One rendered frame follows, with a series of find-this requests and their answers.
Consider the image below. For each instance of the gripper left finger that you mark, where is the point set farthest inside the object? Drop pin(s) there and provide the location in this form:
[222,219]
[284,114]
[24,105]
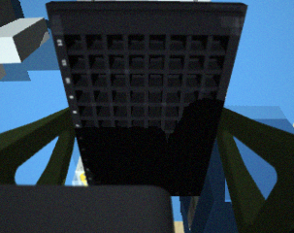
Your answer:
[20,144]

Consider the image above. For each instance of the blue open-top bin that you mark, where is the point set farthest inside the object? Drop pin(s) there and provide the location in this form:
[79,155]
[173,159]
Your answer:
[212,210]

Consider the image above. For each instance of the blue bench mat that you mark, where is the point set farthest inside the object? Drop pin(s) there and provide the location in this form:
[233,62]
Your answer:
[261,85]

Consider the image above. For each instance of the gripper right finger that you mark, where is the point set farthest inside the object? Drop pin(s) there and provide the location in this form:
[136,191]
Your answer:
[253,213]

